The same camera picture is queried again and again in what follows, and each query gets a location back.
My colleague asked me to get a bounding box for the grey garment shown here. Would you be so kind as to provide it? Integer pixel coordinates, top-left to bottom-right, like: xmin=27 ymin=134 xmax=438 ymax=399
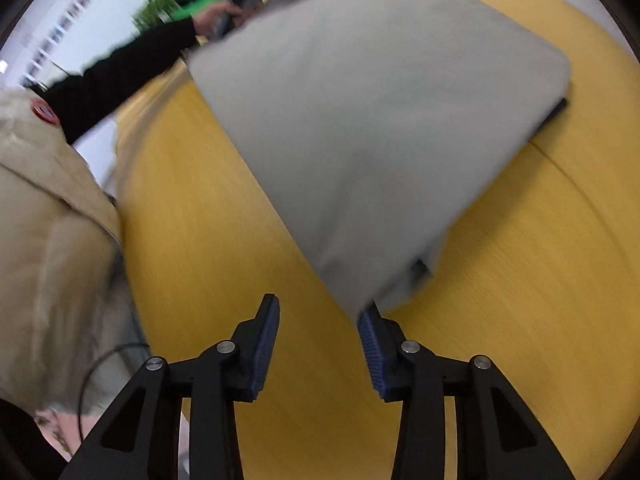
xmin=184 ymin=0 xmax=572 ymax=322

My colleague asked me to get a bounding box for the round red badge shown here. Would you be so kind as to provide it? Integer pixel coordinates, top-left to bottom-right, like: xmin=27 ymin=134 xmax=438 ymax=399
xmin=31 ymin=99 xmax=61 ymax=126

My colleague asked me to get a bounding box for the thin black cable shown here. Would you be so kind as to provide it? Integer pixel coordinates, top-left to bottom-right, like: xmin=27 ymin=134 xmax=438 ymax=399
xmin=77 ymin=342 xmax=151 ymax=443

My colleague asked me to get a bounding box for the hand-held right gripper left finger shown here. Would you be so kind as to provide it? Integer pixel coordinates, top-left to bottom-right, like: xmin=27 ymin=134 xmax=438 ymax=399
xmin=59 ymin=294 xmax=281 ymax=480

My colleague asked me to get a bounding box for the person's left forearm black sleeve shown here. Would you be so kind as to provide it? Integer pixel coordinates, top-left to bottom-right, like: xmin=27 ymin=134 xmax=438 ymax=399
xmin=42 ymin=17 xmax=201 ymax=145

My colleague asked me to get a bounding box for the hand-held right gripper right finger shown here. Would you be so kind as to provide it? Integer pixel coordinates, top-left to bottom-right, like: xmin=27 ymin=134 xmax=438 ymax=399
xmin=357 ymin=302 xmax=576 ymax=480

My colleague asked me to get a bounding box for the person's beige jacket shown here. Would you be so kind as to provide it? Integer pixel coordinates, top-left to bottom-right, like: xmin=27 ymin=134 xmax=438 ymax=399
xmin=0 ymin=87 xmax=152 ymax=417

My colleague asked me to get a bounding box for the dark cloth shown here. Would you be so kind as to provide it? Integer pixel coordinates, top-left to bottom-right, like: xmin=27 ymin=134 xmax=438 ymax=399
xmin=356 ymin=0 xmax=569 ymax=281

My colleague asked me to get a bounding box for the person's left hand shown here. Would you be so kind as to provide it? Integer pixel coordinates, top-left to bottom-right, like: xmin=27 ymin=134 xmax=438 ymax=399
xmin=192 ymin=1 xmax=249 ymax=39

